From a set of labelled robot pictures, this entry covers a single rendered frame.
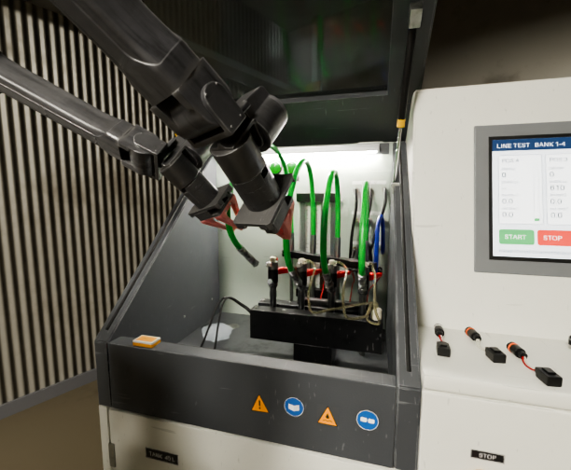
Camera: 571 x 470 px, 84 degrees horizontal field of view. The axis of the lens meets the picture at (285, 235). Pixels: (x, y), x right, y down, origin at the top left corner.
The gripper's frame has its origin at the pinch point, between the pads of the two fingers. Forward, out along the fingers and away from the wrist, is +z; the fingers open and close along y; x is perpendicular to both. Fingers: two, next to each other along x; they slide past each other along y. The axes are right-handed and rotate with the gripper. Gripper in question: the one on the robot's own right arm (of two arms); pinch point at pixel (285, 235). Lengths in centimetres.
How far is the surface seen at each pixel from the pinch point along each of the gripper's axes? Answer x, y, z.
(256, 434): 7.9, -28.6, 29.5
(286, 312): 12.6, -1.4, 32.2
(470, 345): -28.6, 0.4, 34.3
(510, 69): -47, 253, 117
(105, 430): 45, -40, 28
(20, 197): 199, 31, 23
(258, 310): 20.0, -2.7, 30.8
